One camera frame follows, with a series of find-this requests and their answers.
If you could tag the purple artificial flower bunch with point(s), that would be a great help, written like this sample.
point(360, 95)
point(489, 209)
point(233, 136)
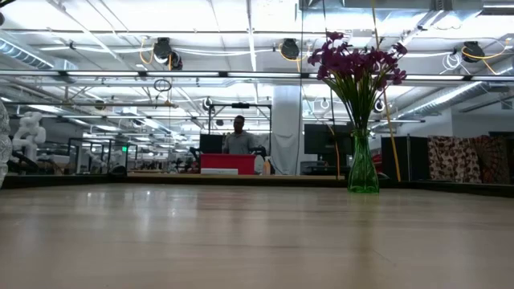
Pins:
point(357, 68)

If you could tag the green glass vase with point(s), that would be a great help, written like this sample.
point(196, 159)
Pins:
point(362, 168)

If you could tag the person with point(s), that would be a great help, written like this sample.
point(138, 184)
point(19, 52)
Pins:
point(239, 140)

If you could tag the orange spray bottle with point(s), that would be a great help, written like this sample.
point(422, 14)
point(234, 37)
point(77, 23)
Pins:
point(266, 166)

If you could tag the red storage bin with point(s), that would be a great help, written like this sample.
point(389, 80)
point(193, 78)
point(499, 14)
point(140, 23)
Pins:
point(227, 160)

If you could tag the small black monitor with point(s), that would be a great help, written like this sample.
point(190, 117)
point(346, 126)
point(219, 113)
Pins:
point(210, 143)

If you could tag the white flat box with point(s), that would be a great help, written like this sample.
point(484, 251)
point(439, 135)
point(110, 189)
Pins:
point(219, 171)

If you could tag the large black monitor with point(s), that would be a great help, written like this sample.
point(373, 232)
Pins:
point(319, 138)

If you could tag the small black ceiling reel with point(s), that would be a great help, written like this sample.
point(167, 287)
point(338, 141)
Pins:
point(206, 103)
point(378, 105)

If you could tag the black cabinet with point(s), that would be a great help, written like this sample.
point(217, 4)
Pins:
point(401, 158)

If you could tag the brown patterned fabric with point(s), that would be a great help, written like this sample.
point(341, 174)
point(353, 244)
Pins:
point(462, 158)

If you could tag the white robot statue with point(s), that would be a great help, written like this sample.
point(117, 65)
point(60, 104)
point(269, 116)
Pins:
point(28, 132)

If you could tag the clear glass jar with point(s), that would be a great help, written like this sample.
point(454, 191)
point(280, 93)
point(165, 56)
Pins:
point(4, 148)

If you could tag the black metal frame stand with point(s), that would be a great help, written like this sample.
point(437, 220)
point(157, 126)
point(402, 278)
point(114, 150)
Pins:
point(241, 105)

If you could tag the black framed glass enclosure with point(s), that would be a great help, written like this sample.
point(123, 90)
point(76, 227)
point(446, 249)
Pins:
point(100, 154)

